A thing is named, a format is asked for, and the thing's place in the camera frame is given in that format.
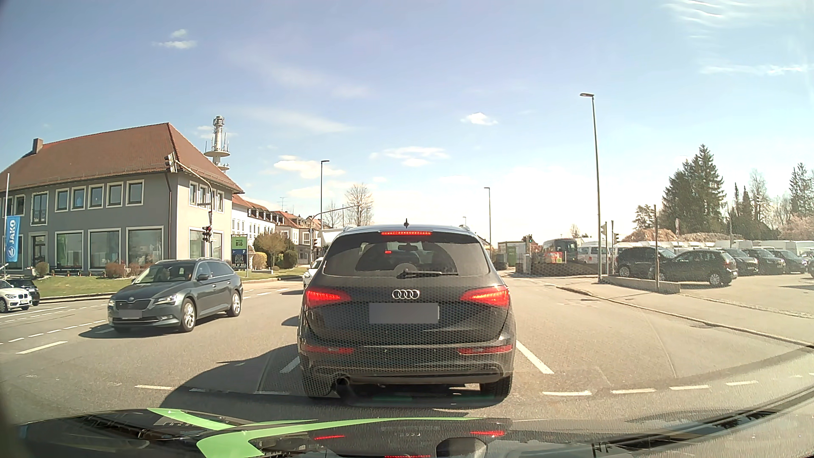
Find bare tree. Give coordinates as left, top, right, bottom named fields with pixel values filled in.
left=344, top=182, right=375, bottom=228

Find dark grey SUV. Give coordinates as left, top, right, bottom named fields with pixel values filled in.
left=297, top=219, right=517, bottom=401

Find round bushes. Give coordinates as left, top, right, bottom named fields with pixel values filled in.
left=252, top=232, right=299, bottom=271

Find row of houses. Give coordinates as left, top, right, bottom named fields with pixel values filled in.
left=231, top=194, right=324, bottom=265

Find dark bus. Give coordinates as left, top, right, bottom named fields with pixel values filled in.
left=542, top=238, right=579, bottom=263

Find green and black sign board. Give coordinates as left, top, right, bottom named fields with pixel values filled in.
left=230, top=234, right=249, bottom=277

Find radio tower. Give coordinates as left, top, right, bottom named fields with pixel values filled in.
left=203, top=115, right=231, bottom=174

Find traffic light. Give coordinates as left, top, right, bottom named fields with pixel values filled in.
left=599, top=220, right=620, bottom=276

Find grey estate car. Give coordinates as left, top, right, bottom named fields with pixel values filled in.
left=107, top=257, right=244, bottom=333

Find car's own bonnet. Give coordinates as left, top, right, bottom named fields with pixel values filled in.
left=18, top=385, right=814, bottom=458

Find group of conifer trees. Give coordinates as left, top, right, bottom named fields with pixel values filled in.
left=633, top=144, right=814, bottom=241

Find row of parked cars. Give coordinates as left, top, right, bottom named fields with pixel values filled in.
left=613, top=246, right=814, bottom=287

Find grey building with brown roof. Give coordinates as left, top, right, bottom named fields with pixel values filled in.
left=0, top=123, right=244, bottom=276

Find dark car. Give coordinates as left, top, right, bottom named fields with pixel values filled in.
left=8, top=278, right=41, bottom=306

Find blue flag on pole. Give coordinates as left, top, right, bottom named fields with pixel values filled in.
left=3, top=172, right=22, bottom=276

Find white car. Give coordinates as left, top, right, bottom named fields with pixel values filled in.
left=0, top=279, right=33, bottom=314

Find tall lamp post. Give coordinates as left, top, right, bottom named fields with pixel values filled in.
left=579, top=93, right=603, bottom=282

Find low concrete wall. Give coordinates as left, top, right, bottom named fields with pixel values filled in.
left=601, top=275, right=681, bottom=295

